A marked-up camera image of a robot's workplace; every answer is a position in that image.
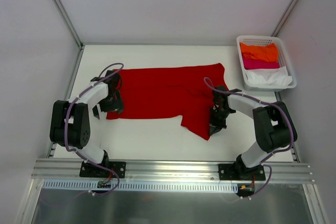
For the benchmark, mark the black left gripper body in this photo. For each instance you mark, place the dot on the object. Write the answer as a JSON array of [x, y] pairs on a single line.
[[112, 103]]

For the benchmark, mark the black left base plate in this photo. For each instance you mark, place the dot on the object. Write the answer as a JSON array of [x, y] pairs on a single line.
[[88, 170]]

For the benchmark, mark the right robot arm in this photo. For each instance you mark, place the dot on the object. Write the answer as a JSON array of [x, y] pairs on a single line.
[[273, 126]]

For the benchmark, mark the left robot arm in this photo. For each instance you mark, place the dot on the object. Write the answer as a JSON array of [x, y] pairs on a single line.
[[70, 125]]

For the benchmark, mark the orange t-shirt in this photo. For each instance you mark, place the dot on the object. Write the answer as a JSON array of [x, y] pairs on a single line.
[[267, 53]]

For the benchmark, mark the aluminium mounting rail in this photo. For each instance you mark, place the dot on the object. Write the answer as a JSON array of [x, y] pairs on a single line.
[[175, 171]]

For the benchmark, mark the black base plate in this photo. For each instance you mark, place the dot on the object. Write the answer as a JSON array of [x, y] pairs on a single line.
[[236, 171], [88, 170]]

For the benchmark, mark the white slotted cable duct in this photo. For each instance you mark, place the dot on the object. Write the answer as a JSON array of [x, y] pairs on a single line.
[[140, 186]]

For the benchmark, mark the white plastic basket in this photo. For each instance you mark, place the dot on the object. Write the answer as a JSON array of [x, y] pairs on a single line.
[[283, 59]]

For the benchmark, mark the white t-shirt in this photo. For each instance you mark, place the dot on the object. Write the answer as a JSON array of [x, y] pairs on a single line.
[[269, 77]]

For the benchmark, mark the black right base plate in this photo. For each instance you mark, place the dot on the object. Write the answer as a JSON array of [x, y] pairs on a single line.
[[236, 171]]

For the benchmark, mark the magenta t-shirt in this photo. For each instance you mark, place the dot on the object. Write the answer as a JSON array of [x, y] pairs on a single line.
[[252, 64]]

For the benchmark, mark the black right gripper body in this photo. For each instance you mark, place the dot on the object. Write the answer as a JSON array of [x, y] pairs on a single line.
[[218, 121]]

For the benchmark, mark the red t-shirt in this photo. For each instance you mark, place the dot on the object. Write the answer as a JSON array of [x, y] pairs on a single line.
[[160, 93]]

